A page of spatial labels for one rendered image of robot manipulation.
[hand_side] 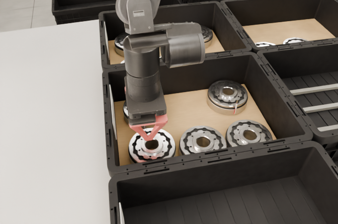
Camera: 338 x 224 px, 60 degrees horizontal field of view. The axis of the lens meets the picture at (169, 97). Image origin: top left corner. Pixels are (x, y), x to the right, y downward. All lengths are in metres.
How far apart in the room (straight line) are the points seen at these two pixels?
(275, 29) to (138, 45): 0.75
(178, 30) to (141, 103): 0.14
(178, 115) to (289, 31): 0.57
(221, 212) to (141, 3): 0.41
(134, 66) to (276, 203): 0.39
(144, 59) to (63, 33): 0.95
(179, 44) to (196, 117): 0.32
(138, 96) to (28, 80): 0.71
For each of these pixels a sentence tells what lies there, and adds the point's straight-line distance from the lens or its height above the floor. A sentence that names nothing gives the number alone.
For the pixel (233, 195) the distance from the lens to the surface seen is 0.63.
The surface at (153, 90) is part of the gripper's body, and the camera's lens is 0.50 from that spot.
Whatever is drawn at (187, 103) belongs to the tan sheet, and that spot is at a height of 0.83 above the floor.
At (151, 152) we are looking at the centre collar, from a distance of 0.63.
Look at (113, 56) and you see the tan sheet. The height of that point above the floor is 0.83.
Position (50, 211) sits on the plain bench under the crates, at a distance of 0.80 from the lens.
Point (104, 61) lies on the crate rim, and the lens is 0.76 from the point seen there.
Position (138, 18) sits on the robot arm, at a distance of 0.44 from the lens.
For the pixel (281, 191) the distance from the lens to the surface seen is 0.66.
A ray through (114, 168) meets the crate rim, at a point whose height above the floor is 0.93.
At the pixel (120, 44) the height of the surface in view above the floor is 0.86.
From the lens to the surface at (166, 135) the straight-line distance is 0.66.
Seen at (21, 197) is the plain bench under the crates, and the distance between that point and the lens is 0.84.
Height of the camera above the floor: 1.38
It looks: 44 degrees down
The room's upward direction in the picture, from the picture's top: straight up
